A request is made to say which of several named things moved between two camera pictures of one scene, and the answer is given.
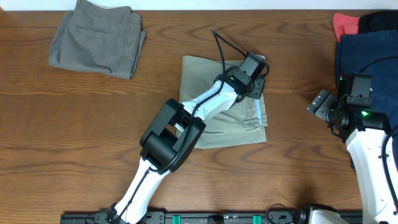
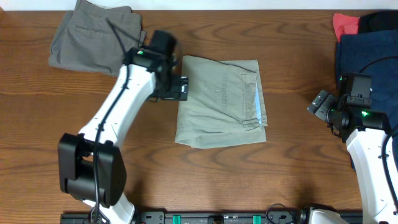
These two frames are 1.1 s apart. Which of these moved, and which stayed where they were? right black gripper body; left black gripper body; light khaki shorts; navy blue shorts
Moved: left black gripper body
Stayed: light khaki shorts; right black gripper body; navy blue shorts
